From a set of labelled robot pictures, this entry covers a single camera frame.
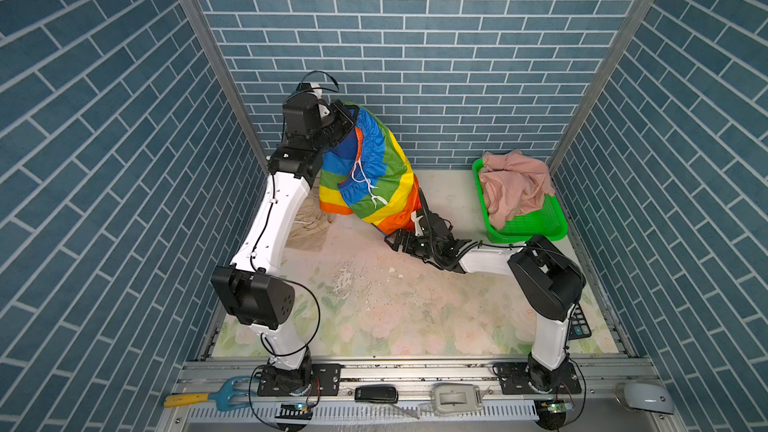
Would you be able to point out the beige drawstring shorts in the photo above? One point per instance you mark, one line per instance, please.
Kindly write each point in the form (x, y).
(310, 226)

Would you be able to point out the green lit circuit board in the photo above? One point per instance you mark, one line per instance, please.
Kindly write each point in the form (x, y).
(552, 414)
(293, 417)

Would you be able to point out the pink cloth in basket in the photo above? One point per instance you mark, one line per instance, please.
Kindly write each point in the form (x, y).
(513, 185)

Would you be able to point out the aluminium left corner post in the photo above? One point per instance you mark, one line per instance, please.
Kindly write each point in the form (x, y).
(197, 20)

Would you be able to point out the right green lit circuit board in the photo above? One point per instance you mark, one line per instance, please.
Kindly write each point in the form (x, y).
(552, 414)

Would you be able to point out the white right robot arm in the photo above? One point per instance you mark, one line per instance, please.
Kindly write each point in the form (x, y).
(550, 281)

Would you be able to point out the green plastic basket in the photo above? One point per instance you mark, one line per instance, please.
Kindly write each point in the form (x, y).
(548, 221)

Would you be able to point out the left green lit circuit board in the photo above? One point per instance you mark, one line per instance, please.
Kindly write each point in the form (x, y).
(293, 417)

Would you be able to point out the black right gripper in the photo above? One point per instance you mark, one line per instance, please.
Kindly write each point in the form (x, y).
(406, 245)

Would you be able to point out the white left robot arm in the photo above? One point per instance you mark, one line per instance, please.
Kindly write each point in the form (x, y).
(249, 288)

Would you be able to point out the blue yellow handled tool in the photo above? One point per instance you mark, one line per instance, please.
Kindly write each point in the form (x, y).
(232, 395)

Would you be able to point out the white computer mouse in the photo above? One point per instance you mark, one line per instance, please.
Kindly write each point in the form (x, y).
(644, 397)

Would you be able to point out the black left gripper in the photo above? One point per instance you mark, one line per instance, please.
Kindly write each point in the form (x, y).
(343, 122)

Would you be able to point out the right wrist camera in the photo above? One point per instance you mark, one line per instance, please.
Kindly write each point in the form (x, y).
(423, 210)

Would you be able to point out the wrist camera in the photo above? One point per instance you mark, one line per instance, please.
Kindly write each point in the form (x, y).
(423, 210)
(316, 90)

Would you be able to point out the black calculator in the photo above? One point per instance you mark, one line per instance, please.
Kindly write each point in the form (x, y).
(579, 327)

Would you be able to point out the colourful striped shorts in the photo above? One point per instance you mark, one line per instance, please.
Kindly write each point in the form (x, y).
(368, 175)

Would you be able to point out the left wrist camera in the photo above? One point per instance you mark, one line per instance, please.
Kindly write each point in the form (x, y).
(316, 90)

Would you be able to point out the aluminium right corner post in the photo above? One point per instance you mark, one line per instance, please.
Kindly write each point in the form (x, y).
(619, 45)

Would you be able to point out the aluminium corner post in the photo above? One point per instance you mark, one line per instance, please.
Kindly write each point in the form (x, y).
(197, 20)
(619, 45)

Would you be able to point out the black car key fob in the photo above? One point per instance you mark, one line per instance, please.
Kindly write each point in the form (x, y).
(377, 394)

